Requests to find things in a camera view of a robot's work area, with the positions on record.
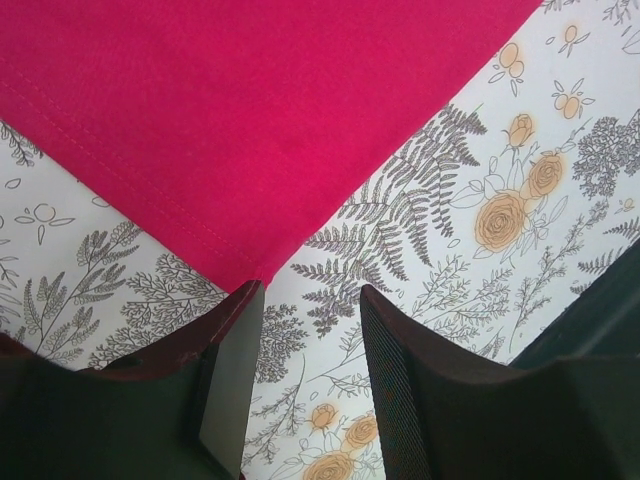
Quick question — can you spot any magenta t shirt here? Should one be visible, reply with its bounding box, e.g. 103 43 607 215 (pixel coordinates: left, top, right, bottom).
1 1 537 291

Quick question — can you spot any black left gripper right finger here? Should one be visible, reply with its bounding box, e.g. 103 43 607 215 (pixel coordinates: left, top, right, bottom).
360 285 639 479

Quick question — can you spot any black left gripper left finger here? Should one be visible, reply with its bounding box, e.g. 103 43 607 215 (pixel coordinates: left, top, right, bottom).
1 281 265 479

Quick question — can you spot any floral patterned table mat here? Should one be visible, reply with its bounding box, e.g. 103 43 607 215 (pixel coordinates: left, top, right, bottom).
1 1 639 479

